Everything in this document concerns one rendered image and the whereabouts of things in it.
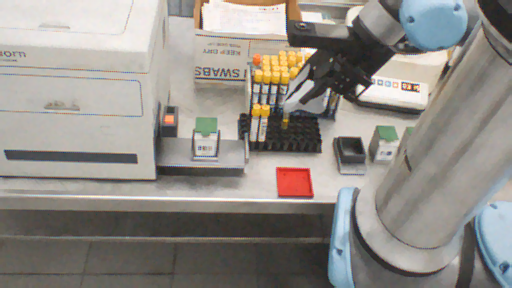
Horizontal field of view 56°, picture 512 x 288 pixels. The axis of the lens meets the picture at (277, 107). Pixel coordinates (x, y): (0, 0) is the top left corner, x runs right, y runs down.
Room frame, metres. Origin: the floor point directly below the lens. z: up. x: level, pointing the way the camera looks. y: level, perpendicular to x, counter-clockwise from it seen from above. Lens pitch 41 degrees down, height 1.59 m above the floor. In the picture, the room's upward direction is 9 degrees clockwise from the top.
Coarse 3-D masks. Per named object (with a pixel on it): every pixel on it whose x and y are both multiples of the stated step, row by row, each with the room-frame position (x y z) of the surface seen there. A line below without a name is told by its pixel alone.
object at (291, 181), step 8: (280, 168) 0.64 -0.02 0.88; (288, 168) 0.64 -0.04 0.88; (296, 168) 0.64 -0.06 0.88; (304, 168) 0.65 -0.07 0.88; (280, 176) 0.62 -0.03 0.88; (288, 176) 0.63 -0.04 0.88; (296, 176) 0.63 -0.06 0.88; (304, 176) 0.63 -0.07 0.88; (280, 184) 0.60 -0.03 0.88; (288, 184) 0.61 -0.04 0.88; (296, 184) 0.61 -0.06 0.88; (304, 184) 0.61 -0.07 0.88; (312, 184) 0.61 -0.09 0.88; (280, 192) 0.58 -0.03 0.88; (288, 192) 0.59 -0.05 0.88; (296, 192) 0.59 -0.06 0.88; (304, 192) 0.59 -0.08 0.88; (312, 192) 0.59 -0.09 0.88
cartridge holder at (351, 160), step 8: (344, 136) 0.73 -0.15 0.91; (352, 136) 0.73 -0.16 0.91; (360, 136) 0.74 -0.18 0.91; (336, 144) 0.72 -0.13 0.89; (344, 144) 0.73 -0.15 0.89; (352, 144) 0.73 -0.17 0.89; (360, 144) 0.72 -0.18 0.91; (336, 152) 0.70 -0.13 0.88; (344, 152) 0.70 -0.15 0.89; (352, 152) 0.71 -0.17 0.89; (360, 152) 0.71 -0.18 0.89; (344, 160) 0.67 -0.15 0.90; (352, 160) 0.68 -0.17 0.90; (360, 160) 0.68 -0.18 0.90; (344, 168) 0.66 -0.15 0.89; (352, 168) 0.66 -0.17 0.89; (360, 168) 0.67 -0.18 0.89
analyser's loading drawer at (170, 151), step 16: (160, 144) 0.62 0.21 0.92; (176, 144) 0.63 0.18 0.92; (192, 144) 0.60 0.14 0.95; (224, 144) 0.65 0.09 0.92; (240, 144) 0.65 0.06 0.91; (160, 160) 0.58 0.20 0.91; (176, 160) 0.59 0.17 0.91; (192, 160) 0.59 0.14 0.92; (208, 160) 0.59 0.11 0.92; (224, 160) 0.61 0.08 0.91; (240, 160) 0.61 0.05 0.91
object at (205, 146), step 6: (198, 138) 0.60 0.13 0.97; (204, 138) 0.60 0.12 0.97; (210, 138) 0.60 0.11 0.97; (216, 138) 0.60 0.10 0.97; (198, 144) 0.60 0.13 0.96; (204, 144) 0.60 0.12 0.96; (210, 144) 0.60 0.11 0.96; (216, 144) 0.60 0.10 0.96; (198, 150) 0.60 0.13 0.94; (204, 150) 0.60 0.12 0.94; (210, 150) 0.60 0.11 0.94; (198, 156) 0.60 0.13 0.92; (204, 156) 0.60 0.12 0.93; (210, 156) 0.60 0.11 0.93
